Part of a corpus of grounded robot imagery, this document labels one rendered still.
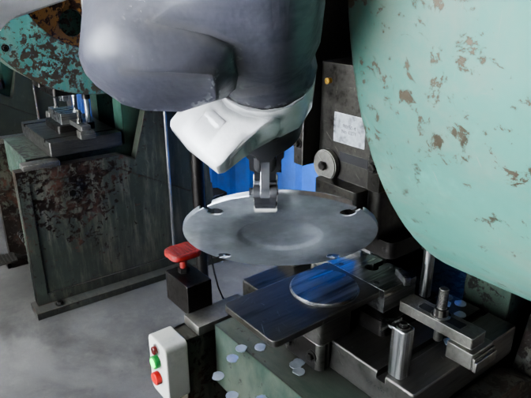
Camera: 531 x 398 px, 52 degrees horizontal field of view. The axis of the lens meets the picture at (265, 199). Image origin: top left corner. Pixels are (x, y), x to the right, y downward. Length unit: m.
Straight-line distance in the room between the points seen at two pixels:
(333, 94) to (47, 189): 1.60
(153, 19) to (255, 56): 0.07
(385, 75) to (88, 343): 1.96
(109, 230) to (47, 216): 0.28
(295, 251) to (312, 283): 0.13
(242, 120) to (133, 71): 0.11
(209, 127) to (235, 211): 0.29
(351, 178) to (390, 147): 0.46
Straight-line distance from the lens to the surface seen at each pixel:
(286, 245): 0.87
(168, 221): 2.59
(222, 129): 0.46
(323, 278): 1.02
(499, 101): 0.40
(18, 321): 2.51
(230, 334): 1.11
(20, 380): 2.18
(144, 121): 2.40
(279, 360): 1.05
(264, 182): 0.55
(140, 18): 0.38
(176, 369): 1.16
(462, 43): 0.40
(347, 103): 0.91
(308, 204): 0.72
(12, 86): 4.06
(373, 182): 0.85
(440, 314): 1.00
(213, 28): 0.38
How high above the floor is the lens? 1.29
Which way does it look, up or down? 22 degrees down
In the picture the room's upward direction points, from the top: straight up
